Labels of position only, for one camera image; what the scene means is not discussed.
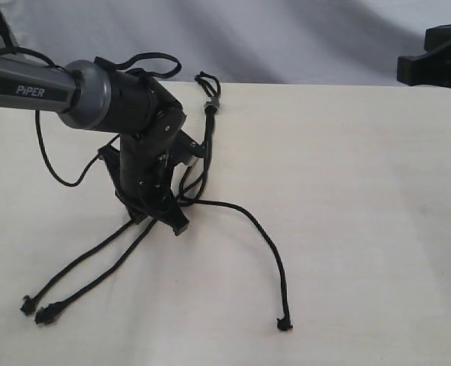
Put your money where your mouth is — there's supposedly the black stand pole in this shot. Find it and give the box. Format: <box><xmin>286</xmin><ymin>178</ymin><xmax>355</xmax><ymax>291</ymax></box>
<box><xmin>0</xmin><ymin>10</ymin><xmax>18</xmax><ymax>47</ymax></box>

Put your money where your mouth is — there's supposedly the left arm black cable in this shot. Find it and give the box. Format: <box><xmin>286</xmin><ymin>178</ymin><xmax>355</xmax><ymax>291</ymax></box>
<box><xmin>0</xmin><ymin>47</ymin><xmax>182</xmax><ymax>188</ymax></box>

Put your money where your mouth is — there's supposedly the clear tape piece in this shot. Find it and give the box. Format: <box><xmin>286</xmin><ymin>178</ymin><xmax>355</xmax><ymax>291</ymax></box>
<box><xmin>204</xmin><ymin>98</ymin><xmax>221</xmax><ymax>115</ymax></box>

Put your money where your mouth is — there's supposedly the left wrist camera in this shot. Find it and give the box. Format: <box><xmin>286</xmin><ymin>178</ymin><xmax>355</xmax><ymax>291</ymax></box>
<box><xmin>169</xmin><ymin>130</ymin><xmax>206</xmax><ymax>166</ymax></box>

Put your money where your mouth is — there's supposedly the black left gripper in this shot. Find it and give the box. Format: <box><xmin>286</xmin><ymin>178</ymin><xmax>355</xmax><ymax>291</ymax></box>
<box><xmin>98</xmin><ymin>107</ymin><xmax>189</xmax><ymax>236</ymax></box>

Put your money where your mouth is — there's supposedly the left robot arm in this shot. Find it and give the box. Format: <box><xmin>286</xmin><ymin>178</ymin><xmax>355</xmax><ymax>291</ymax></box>
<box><xmin>0</xmin><ymin>48</ymin><xmax>188</xmax><ymax>235</ymax></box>

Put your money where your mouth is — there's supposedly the grey backdrop cloth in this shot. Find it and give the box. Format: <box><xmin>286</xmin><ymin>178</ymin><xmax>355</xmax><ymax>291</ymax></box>
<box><xmin>0</xmin><ymin>1</ymin><xmax>451</xmax><ymax>85</ymax></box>

